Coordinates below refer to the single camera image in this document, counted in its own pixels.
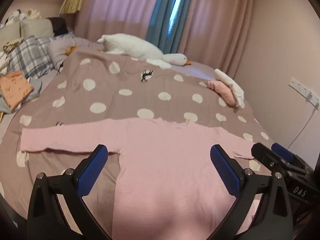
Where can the lilac ruffled pillow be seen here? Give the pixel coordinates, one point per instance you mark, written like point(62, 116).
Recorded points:
point(58, 48)

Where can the small plush toys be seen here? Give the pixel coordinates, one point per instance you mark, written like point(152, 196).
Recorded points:
point(20, 15)

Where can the white goose plush toy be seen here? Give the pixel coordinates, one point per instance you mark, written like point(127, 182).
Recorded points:
point(135, 46)

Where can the pink curtain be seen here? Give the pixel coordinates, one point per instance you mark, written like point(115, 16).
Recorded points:
point(112, 10)
point(212, 25)

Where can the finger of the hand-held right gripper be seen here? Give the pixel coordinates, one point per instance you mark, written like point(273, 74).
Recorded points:
point(282, 152)
point(265, 156)

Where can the beige pillow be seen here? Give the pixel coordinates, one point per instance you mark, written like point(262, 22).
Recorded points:
point(37, 27)
point(10, 32)

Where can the grey blue garment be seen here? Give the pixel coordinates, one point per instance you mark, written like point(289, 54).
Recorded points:
point(33, 87)

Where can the blue curtain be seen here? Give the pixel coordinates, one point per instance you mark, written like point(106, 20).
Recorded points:
point(160, 17)

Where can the plaid pillow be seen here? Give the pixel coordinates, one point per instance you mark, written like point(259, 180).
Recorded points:
point(30, 57)

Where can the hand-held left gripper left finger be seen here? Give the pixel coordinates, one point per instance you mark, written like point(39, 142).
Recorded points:
point(91, 172)

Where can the pink knit sweater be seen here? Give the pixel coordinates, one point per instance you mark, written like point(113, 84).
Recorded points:
point(162, 167)

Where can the dark pillow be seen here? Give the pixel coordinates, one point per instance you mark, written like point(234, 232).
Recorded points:
point(58, 26)

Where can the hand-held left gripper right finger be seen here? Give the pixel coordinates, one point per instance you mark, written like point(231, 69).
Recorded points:
point(223, 172)

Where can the bed with lilac sheet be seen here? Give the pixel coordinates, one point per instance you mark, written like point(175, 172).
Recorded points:
point(197, 70)

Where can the folded pink garment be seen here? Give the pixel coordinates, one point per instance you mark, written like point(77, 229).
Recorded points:
point(223, 91)

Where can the folded orange cloth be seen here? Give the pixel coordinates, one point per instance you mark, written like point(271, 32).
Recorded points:
point(15, 87)

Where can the white wall power strip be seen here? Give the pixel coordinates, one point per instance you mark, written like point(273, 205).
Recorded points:
point(300, 87)

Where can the floral patterned cloth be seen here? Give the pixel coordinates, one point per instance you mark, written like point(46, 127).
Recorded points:
point(11, 45)

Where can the polka dot blanket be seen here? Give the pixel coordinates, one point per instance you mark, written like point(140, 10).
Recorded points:
point(140, 100)

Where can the folded white garment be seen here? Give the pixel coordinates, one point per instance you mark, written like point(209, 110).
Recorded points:
point(228, 80)

